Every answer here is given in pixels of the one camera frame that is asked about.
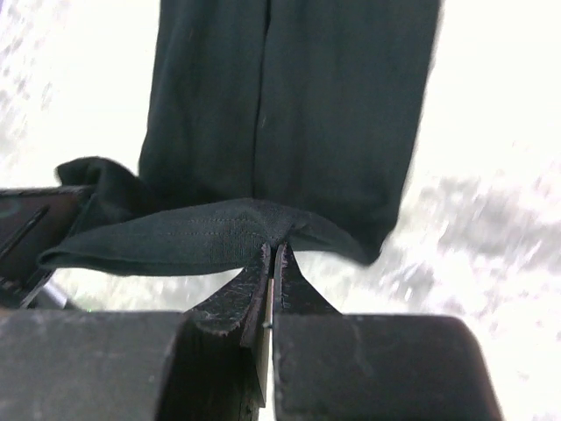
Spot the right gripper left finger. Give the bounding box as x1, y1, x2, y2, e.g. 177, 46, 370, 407
185, 245, 270, 420

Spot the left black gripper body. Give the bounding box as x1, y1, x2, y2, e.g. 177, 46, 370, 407
1, 186, 91, 310

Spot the black t shirt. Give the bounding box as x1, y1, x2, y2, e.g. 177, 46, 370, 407
39, 1, 440, 276

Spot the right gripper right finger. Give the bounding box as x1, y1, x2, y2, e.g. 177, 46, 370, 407
273, 243, 340, 316

